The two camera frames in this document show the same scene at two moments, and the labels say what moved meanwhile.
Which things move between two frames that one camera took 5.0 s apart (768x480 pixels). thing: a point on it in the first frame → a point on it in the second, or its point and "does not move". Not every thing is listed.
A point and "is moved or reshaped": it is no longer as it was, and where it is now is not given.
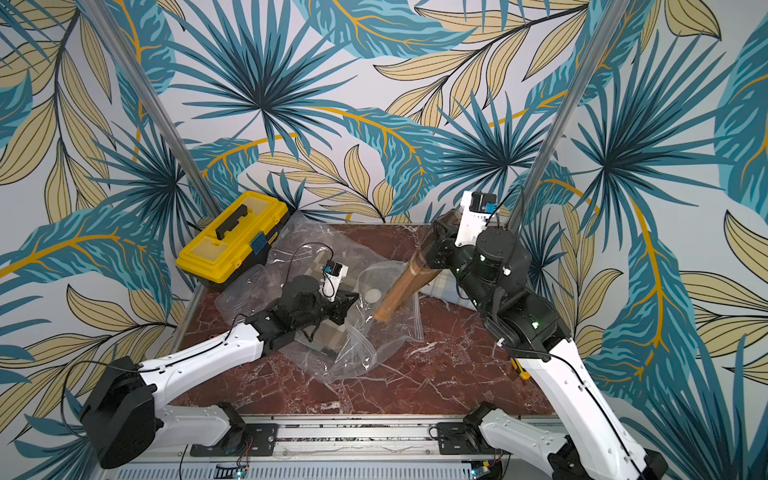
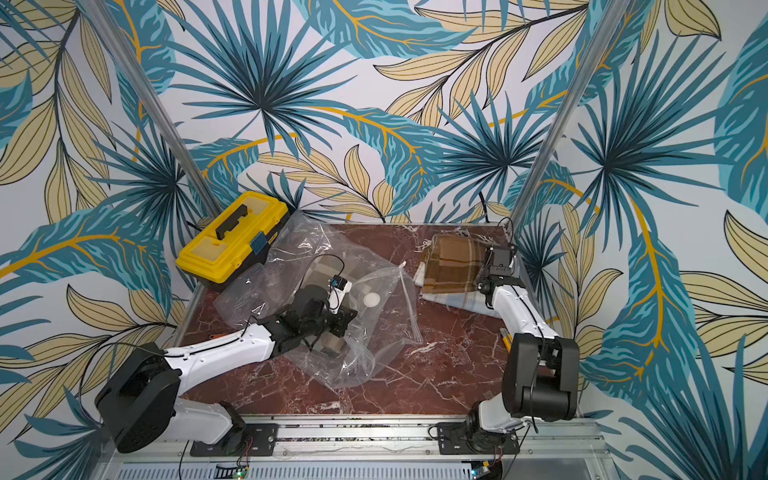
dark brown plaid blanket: (416, 276) is moved or reshaped
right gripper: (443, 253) → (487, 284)
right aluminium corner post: (611, 14) does not move
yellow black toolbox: (238, 243) does not move
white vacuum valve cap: (373, 295) does not move
